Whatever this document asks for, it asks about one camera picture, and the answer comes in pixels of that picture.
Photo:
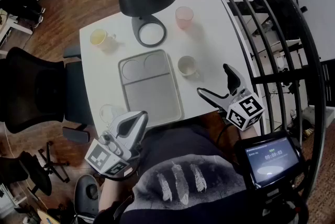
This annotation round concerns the grey plastic tray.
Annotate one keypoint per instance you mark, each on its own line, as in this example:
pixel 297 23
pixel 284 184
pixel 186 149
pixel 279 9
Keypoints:
pixel 151 97

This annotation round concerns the black swivel chair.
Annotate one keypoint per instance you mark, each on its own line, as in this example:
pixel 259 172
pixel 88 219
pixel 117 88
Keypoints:
pixel 36 176

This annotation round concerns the black metal stair railing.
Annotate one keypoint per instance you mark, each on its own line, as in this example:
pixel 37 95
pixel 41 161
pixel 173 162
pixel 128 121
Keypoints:
pixel 315 60

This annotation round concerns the pink translucent cup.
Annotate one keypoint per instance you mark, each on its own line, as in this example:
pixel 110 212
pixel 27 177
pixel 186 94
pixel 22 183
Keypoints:
pixel 184 17

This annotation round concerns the clear glass cup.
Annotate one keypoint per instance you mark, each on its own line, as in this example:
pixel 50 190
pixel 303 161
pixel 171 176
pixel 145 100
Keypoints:
pixel 108 113

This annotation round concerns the person's left forearm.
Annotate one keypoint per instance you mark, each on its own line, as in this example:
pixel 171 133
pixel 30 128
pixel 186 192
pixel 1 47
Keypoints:
pixel 112 194

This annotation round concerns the black mesh office chair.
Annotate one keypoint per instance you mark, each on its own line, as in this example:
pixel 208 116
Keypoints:
pixel 31 87

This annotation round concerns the person's right forearm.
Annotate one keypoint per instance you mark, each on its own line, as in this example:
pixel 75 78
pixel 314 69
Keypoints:
pixel 248 133

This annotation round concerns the white desk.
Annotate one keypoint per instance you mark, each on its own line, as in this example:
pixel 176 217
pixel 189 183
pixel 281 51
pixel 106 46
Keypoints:
pixel 15 25

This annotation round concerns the black tablet with screen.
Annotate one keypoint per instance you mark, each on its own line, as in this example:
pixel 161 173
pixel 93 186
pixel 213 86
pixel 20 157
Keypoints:
pixel 270 161

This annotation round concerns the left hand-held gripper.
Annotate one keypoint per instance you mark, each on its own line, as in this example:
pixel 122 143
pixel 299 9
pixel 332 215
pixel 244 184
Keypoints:
pixel 110 157

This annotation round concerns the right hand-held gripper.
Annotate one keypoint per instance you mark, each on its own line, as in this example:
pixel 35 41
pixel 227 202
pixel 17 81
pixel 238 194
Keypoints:
pixel 246 110

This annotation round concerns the white ceramic mug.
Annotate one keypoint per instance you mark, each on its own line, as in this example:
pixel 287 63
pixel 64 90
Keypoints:
pixel 186 66

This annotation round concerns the person's dark feather-print shirt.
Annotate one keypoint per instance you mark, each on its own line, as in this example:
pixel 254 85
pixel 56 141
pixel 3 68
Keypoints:
pixel 188 155

